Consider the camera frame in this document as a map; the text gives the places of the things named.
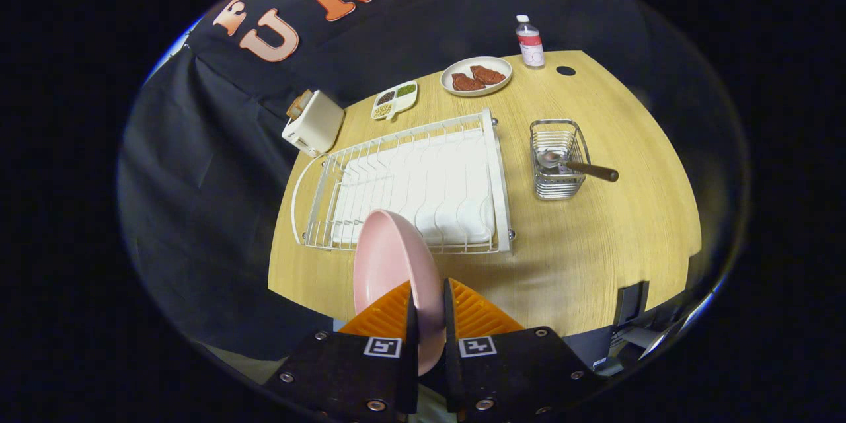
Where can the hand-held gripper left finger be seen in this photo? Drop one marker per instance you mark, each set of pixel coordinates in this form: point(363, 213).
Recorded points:
point(344, 370)

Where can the green peas pile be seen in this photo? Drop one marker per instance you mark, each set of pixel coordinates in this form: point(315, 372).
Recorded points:
point(406, 89)

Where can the pink plate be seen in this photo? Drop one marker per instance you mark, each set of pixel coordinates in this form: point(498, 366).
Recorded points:
point(393, 271)

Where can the red meat piece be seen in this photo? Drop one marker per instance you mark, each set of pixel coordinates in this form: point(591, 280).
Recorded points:
point(488, 74)
point(467, 82)

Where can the beige plate with meat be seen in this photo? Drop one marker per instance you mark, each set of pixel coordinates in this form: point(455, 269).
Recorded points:
point(456, 66)

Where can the black round table grommet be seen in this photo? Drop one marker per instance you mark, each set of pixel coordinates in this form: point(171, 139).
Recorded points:
point(566, 71)

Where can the white ribbed drip tray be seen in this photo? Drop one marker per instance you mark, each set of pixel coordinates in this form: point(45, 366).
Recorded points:
point(449, 185)

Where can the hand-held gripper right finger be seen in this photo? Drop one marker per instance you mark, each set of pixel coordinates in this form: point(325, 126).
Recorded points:
point(515, 370)

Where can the white divided condiment dish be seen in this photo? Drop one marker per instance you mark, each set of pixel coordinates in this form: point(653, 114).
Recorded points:
point(396, 106)

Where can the white toaster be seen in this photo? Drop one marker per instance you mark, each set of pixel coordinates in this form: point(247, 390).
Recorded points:
point(317, 125)

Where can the dark beans pile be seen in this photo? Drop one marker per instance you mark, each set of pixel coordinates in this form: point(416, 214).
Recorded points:
point(385, 97)

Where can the grey metal frame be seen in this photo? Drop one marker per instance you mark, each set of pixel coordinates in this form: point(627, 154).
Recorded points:
point(631, 340)

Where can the yellow beans pile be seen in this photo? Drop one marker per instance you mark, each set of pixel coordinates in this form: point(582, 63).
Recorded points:
point(382, 110)

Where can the clear bottle with red label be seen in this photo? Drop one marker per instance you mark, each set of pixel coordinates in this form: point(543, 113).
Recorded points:
point(531, 46)

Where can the black rectangular panel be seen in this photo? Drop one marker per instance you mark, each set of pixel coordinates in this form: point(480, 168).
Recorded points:
point(631, 303)

